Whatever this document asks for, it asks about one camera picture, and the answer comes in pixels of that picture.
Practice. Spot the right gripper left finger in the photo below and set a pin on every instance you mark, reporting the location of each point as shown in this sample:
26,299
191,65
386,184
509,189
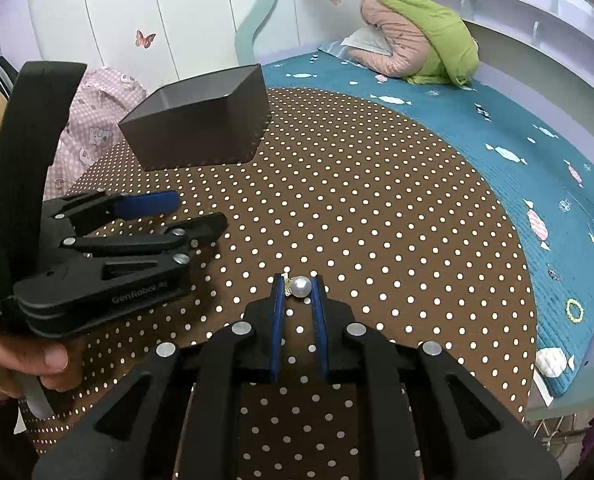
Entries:
248,350

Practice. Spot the dark grey jewelry box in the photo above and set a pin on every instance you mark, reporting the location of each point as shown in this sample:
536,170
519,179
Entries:
211,119

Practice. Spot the pearl earring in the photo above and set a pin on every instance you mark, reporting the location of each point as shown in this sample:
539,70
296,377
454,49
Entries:
297,286

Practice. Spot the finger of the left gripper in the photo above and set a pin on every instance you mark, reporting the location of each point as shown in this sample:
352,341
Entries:
178,237
88,211

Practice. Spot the pink checkered cloth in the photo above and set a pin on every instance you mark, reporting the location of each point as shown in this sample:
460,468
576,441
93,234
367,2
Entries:
104,96

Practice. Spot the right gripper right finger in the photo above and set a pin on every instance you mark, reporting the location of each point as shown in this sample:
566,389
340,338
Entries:
352,353

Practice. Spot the brown polka dot tablecloth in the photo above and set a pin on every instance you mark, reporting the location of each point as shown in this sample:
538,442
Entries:
401,229

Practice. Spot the person's left hand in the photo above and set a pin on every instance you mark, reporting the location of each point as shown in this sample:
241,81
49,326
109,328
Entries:
58,364

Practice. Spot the teal candy pattern mattress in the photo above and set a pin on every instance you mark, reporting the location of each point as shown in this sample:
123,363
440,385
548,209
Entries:
542,180

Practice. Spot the pink and green quilt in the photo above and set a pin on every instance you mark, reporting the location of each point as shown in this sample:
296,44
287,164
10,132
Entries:
428,43

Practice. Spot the pink butterfly sticker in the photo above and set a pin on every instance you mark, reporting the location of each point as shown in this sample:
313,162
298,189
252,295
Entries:
144,41

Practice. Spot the white pillow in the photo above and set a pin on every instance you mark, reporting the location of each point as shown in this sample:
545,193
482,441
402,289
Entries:
368,38

